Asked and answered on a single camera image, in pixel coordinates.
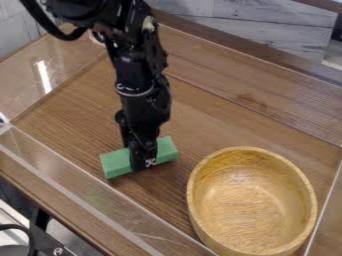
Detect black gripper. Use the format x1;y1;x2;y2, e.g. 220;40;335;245
114;78;171;172

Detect green rectangular block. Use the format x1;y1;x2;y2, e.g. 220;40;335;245
98;136;179;179

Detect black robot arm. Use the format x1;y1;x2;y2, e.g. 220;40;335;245
18;0;171;171

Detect brown wooden bowl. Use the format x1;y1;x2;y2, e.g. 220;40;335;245
187;146;318;256

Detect clear acrylic tray walls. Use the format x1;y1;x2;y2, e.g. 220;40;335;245
0;24;342;256

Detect black table leg bracket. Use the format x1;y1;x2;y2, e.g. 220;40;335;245
28;208;76;256

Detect black cable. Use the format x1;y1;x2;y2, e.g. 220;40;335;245
0;223;37;256

